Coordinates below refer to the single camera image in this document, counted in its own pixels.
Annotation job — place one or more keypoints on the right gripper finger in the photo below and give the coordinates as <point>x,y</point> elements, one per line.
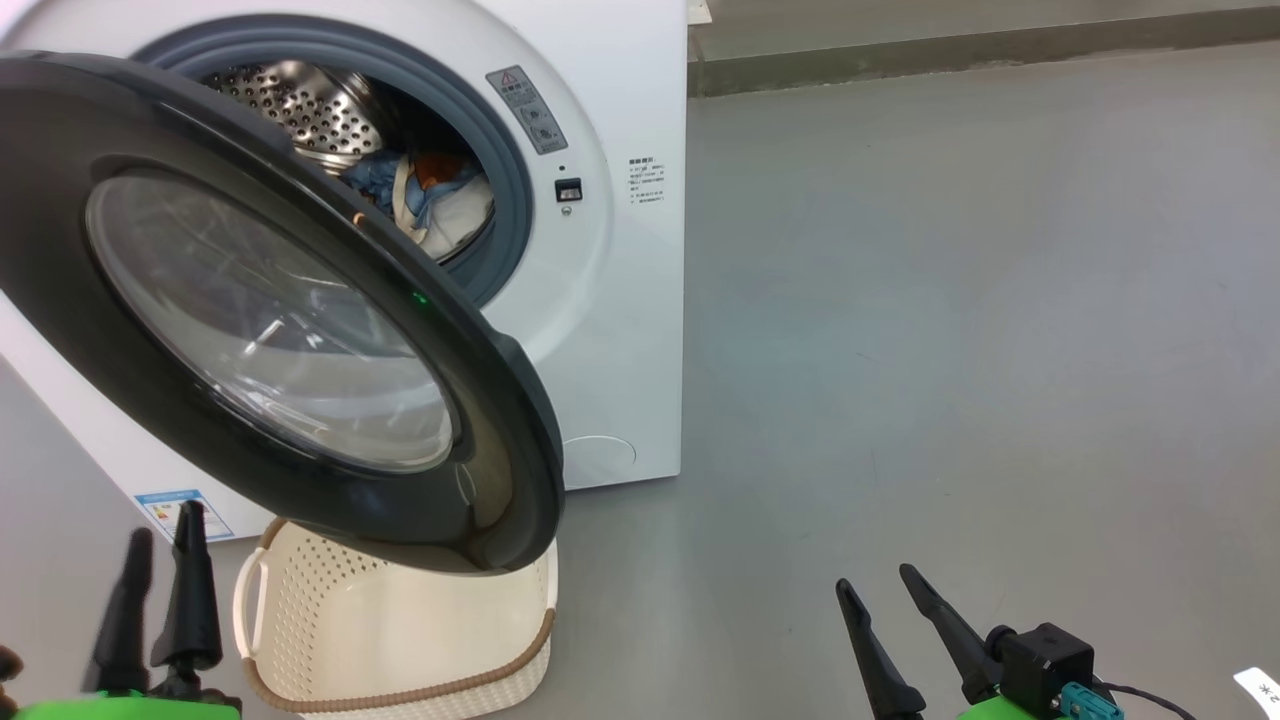
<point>950,630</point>
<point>885,670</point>

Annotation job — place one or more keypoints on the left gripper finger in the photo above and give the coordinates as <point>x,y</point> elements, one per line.
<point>125,630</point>
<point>190,610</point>

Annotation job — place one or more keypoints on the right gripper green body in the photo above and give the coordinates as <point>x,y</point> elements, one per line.
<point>1005,712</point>

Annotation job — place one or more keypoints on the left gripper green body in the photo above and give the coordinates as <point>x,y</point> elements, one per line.
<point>120,708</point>

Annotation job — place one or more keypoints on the black round glass washer door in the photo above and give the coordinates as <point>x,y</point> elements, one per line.
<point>60,200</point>

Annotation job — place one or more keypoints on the blue denim garment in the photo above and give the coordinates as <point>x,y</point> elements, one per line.
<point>372,180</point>

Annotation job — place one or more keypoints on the white cloth garment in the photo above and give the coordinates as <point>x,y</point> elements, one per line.
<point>465,225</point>

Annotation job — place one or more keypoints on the cream perforated laundry basket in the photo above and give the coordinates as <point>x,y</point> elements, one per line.
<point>400,640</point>

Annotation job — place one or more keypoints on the white front-load washing machine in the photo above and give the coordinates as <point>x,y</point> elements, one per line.
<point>600,330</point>

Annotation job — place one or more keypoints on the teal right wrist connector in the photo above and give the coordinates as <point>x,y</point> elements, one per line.
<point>1085,702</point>

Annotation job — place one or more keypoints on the blue energy label sticker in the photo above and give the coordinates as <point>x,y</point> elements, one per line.
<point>165,515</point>

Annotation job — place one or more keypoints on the white printed tag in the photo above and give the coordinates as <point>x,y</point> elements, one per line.
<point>1260,690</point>

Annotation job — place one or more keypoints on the round white filter cover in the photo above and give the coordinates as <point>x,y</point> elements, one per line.
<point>605,460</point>

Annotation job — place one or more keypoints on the perforated steel washer drum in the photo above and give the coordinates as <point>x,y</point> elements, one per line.
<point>310,110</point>

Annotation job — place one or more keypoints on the grey warning sticker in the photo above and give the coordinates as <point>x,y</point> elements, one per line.
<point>527,110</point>

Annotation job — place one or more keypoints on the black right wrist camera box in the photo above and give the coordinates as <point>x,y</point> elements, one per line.
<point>1045,665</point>

